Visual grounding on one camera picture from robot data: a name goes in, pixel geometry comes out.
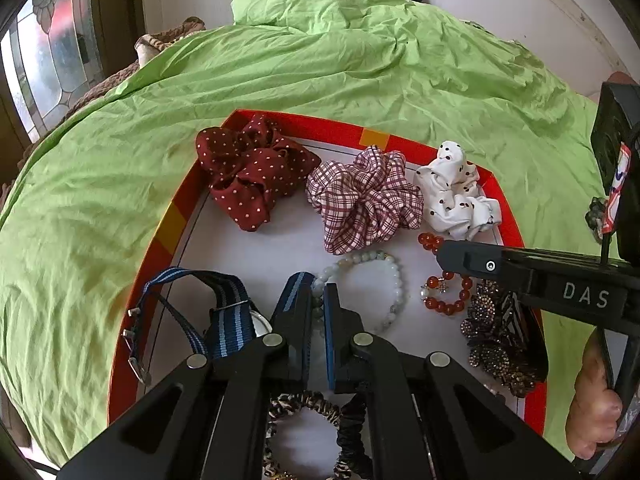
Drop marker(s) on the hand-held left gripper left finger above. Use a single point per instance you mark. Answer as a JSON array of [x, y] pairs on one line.
[[304, 332]]

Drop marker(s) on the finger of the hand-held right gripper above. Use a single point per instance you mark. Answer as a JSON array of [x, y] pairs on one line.
[[475, 265]]

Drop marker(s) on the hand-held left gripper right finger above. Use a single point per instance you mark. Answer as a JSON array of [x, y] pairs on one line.
[[330, 340]]

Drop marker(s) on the brown rhinestone hair clip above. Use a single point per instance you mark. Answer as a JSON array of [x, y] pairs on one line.
[[492, 340]]

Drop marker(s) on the red-rimmed white tray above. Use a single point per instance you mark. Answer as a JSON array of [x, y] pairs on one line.
[[225, 250]]

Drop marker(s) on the person's right hand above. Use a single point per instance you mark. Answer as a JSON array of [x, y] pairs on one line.
[[592, 400]]

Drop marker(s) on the leopard print scrunchie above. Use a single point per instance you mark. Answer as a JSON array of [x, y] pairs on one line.
[[300, 402]]

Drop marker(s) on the white polka dot scrunchie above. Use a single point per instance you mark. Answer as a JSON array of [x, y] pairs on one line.
[[452, 195]]

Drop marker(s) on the green patterned scrunchie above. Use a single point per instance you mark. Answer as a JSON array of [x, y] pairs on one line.
[[594, 220]]

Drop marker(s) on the black scrunchie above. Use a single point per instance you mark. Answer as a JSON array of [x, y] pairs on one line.
[[350, 425]]

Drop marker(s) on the plaid scrunchie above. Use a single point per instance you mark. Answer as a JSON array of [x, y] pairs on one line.
[[365, 200]]

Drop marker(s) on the red polka dot scrunchie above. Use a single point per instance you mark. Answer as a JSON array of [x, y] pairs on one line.
[[250, 170]]

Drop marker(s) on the green blanket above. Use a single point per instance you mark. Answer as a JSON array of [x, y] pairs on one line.
[[125, 185]]

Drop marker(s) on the brown fleece blanket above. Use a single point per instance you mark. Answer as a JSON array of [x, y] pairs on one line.
[[165, 37]]

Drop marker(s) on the stained glass window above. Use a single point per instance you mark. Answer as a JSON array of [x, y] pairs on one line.
[[50, 60]]

